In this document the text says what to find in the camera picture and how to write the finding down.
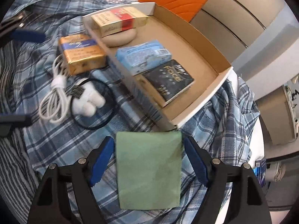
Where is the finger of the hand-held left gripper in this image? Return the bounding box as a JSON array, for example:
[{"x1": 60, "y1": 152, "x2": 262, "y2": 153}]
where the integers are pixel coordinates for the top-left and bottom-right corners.
[
  {"x1": 0, "y1": 114, "x2": 32, "y2": 137},
  {"x1": 0, "y1": 10, "x2": 46, "y2": 44}
]

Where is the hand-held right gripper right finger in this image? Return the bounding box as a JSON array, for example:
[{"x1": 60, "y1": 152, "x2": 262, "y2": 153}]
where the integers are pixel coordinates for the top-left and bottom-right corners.
[{"x1": 183, "y1": 136, "x2": 271, "y2": 224}]

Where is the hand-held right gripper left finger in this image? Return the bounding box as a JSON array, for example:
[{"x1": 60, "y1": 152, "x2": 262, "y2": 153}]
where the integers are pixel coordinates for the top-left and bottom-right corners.
[{"x1": 27, "y1": 136, "x2": 115, "y2": 224}]

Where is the green cloth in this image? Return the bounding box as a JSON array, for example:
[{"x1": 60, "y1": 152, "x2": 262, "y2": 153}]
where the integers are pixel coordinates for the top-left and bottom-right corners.
[{"x1": 115, "y1": 131, "x2": 183, "y2": 209}]

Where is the red and gold cigarette pack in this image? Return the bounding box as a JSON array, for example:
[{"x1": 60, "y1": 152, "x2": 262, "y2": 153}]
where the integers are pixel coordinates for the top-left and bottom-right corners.
[{"x1": 91, "y1": 7, "x2": 149, "y2": 37}]

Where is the black tissue pack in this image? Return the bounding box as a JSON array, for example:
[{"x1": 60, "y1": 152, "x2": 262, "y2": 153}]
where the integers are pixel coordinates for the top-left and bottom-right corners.
[{"x1": 140, "y1": 59, "x2": 195, "y2": 108}]

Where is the round beige case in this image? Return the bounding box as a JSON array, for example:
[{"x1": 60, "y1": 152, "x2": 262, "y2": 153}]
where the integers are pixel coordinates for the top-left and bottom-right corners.
[{"x1": 101, "y1": 28, "x2": 137, "y2": 47}]

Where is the shallow cardboard box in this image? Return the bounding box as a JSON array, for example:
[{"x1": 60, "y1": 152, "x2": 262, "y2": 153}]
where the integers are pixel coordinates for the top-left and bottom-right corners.
[{"x1": 82, "y1": 2, "x2": 234, "y2": 131}]

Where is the blue tissue pack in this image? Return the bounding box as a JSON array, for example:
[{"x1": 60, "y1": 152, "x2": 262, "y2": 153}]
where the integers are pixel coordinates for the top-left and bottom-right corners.
[{"x1": 115, "y1": 40, "x2": 172, "y2": 76}]

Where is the blue plaid cloth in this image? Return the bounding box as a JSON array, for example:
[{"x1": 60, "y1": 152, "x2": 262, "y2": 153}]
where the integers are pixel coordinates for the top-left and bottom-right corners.
[{"x1": 0, "y1": 0, "x2": 260, "y2": 224}]

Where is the gold and blue cigarette pack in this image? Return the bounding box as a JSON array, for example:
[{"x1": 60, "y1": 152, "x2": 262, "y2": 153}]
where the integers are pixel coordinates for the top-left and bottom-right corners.
[{"x1": 58, "y1": 34, "x2": 107, "y2": 75}]

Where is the small blue pack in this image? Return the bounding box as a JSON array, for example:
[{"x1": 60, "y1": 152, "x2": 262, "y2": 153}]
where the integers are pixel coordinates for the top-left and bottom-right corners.
[{"x1": 253, "y1": 159, "x2": 267, "y2": 187}]

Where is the beige vanity cabinet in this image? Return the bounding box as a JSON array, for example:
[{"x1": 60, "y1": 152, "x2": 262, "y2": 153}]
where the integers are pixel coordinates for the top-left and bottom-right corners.
[{"x1": 256, "y1": 84, "x2": 298, "y2": 145}]

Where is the beige three-door fridge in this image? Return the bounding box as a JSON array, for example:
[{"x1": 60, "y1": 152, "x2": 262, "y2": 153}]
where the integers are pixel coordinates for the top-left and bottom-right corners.
[{"x1": 189, "y1": 0, "x2": 293, "y2": 71}]

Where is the coiled white cable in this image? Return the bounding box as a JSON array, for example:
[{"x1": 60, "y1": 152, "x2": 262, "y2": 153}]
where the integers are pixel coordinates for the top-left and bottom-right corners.
[{"x1": 38, "y1": 54, "x2": 74, "y2": 123}]

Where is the black hair tie white plush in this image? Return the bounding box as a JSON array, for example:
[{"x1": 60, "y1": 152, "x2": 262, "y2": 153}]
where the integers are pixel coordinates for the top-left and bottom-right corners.
[{"x1": 70, "y1": 78, "x2": 117, "y2": 129}]

